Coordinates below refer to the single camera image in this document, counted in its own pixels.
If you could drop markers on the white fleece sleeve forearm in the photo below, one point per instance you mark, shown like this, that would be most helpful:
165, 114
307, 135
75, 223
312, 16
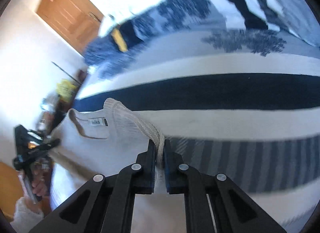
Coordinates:
26, 215

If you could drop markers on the person left hand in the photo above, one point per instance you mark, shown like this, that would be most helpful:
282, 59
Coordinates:
40, 182

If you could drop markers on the blue grey pillow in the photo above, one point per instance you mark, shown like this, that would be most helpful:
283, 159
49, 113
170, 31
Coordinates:
299, 19

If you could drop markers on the blue white striped bed blanket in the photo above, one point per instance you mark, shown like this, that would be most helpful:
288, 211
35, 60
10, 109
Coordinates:
220, 55

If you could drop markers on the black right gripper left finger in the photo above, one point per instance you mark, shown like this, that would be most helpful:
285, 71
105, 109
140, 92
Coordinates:
104, 204

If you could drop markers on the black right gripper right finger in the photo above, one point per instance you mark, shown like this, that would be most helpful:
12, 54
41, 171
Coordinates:
213, 203

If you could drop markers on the yellow plastic bag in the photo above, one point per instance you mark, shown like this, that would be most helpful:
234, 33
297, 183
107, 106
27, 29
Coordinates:
66, 90

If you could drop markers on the beige knit sweater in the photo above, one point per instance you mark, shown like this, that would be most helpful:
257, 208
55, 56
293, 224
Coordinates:
107, 140

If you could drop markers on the wooden door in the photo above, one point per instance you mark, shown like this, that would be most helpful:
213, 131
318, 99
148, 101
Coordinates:
76, 21

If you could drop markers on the dark low side table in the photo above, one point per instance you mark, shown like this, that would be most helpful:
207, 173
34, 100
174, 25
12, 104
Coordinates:
54, 109

